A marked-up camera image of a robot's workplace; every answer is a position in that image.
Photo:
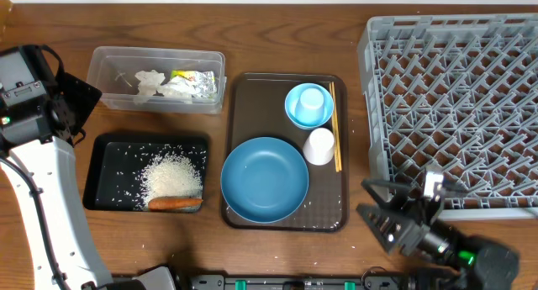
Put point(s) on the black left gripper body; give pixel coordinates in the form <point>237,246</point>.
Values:
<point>77,100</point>

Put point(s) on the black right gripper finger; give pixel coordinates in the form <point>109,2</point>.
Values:
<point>385,193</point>
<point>389,228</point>

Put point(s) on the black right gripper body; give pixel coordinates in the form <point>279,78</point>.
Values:
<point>405,229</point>

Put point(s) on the white tissue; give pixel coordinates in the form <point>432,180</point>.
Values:
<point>149,83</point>
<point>177,87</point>

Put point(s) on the dark blue plate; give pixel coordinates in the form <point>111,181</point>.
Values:
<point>264,180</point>

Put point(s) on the pile of white rice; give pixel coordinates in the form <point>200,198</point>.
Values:
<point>168,176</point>

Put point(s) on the silver foil snack wrapper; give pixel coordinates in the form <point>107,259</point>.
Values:
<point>202,83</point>

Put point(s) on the orange carrot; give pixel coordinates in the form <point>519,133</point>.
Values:
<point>173,203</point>

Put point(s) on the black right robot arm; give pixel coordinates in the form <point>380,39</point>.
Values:
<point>480,263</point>

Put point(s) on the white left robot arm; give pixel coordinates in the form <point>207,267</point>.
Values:
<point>43,177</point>

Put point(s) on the black waste tray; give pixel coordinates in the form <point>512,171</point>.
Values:
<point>120,162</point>

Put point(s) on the grey dishwasher rack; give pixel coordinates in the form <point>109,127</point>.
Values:
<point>458,92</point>

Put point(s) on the clear plastic bin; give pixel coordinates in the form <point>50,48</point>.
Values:
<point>112,70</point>

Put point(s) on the pale pink cup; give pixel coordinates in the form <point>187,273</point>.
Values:
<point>318,148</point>

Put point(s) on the light blue cup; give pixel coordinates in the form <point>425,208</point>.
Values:
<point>310,106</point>

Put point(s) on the wooden chopstick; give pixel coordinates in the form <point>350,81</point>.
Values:
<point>337,126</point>
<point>334,126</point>

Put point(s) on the light blue bowl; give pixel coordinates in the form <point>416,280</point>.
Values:
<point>292,99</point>

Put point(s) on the dark brown serving tray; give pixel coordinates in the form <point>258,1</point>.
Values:
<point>257,110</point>

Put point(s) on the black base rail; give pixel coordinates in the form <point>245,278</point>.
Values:
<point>302,282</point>

